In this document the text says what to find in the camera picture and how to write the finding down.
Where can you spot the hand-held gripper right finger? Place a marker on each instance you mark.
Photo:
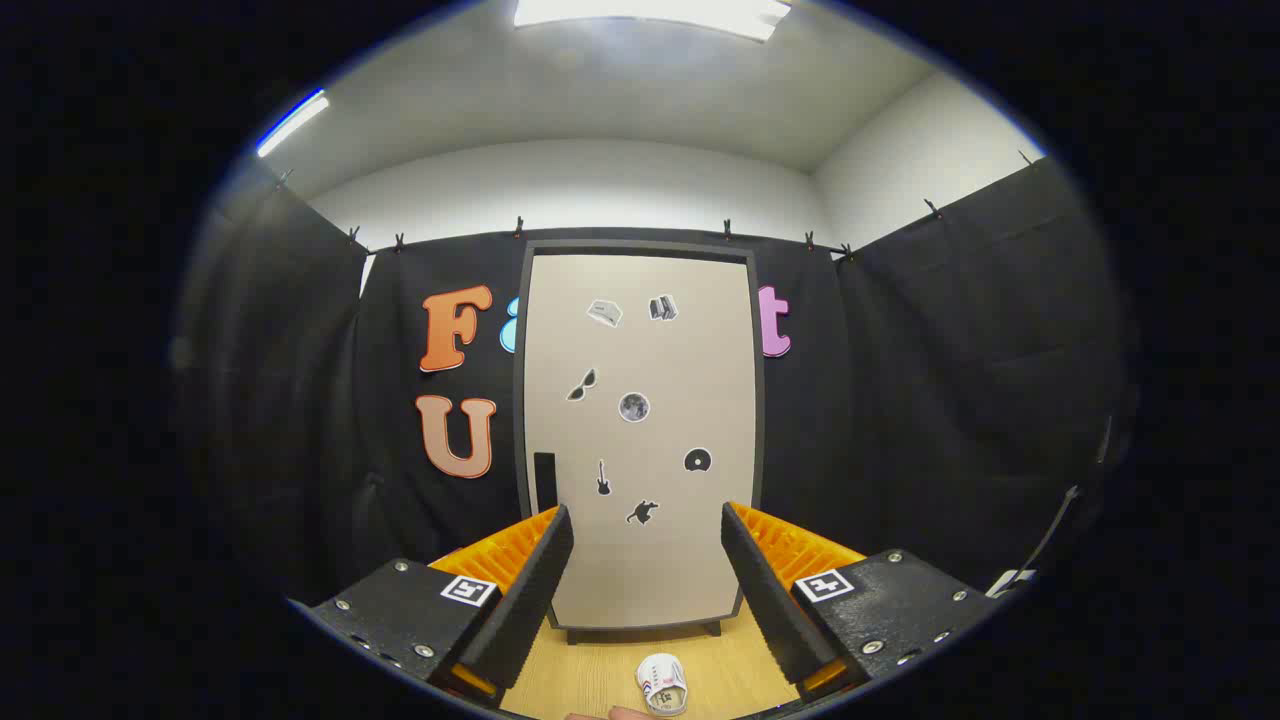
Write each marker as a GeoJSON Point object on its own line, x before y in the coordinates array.
{"type": "Point", "coordinates": [765, 600]}

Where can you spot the white and green object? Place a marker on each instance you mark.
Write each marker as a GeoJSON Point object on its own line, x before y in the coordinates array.
{"type": "Point", "coordinates": [1010, 580]}

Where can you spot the row of black cloth clips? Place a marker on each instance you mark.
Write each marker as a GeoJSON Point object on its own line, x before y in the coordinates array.
{"type": "Point", "coordinates": [518, 227]}

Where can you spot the beige shoe cabinet door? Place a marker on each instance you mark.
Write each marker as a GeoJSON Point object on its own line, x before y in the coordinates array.
{"type": "Point", "coordinates": [640, 350]}

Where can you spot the long ceiling light strip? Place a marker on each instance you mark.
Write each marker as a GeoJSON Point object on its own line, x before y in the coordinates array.
{"type": "Point", "coordinates": [292, 123]}

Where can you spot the black backdrop cloth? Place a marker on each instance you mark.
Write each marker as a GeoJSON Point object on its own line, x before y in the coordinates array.
{"type": "Point", "coordinates": [900, 400]}

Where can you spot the white canvas shoe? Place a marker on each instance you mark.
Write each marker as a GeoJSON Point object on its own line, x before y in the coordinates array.
{"type": "Point", "coordinates": [662, 685]}

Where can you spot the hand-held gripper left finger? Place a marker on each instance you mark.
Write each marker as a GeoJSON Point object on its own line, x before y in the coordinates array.
{"type": "Point", "coordinates": [530, 600]}

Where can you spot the rectangular ceiling light panel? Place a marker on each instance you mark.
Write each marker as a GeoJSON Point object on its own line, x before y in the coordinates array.
{"type": "Point", "coordinates": [650, 12]}

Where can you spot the dark grey shoe cabinet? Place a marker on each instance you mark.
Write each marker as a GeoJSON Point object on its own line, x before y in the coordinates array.
{"type": "Point", "coordinates": [640, 247]}

